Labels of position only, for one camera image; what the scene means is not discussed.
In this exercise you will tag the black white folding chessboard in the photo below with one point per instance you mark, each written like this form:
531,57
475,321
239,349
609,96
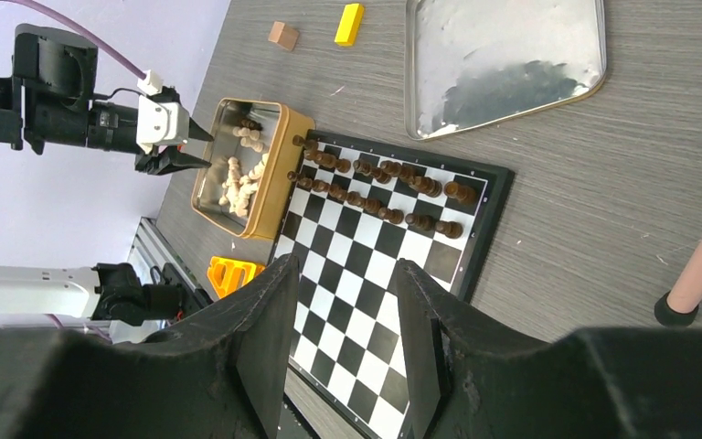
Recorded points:
346,337

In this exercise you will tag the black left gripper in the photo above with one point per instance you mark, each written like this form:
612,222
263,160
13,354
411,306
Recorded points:
113,127

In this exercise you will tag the dark rook corner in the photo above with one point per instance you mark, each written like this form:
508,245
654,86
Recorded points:
462,194

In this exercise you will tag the yellow triangular toy frame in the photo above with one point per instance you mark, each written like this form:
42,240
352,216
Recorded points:
228,275

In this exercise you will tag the dark pawn on board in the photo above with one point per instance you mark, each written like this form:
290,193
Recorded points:
300,180

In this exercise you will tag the dark chess piece on board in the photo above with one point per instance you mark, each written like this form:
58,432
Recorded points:
309,146

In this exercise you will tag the gold tin box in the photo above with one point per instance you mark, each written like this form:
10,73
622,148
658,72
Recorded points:
245,189

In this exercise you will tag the dark tall piece back row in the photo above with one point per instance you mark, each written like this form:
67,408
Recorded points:
404,173

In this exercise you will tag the small wooden block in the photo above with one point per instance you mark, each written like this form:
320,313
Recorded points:
283,35

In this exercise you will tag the tin lid with bears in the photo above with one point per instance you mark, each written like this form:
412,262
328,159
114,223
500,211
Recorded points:
468,64

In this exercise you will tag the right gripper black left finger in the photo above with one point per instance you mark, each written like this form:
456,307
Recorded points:
219,373

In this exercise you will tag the dark piece beside tall piece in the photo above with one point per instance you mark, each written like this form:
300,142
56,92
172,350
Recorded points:
426,186

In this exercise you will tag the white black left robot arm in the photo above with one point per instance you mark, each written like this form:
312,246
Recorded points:
73,207

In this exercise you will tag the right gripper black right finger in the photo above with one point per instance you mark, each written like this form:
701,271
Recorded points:
470,376

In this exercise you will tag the small yellow block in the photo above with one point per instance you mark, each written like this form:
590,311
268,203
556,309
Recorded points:
349,25

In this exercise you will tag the pink tripod music stand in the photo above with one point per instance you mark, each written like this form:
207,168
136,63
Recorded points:
699,266

